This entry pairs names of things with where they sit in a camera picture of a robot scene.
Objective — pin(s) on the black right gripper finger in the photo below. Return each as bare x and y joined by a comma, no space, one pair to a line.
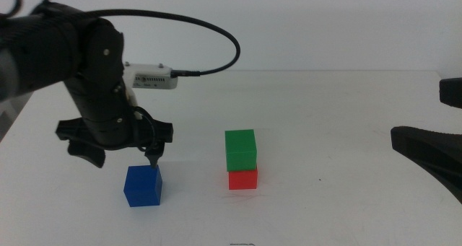
452,92
433,152

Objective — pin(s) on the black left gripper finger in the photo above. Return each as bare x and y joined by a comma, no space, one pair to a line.
155,153
90,153

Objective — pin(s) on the blue cube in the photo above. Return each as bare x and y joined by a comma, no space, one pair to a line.
142,186

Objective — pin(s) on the green cube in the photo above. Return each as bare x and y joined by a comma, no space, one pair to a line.
240,150

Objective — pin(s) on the red cube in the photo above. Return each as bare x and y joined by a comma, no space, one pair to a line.
243,180

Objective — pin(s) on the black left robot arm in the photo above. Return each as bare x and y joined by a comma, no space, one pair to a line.
47,47

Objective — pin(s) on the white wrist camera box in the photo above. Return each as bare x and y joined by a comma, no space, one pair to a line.
151,78

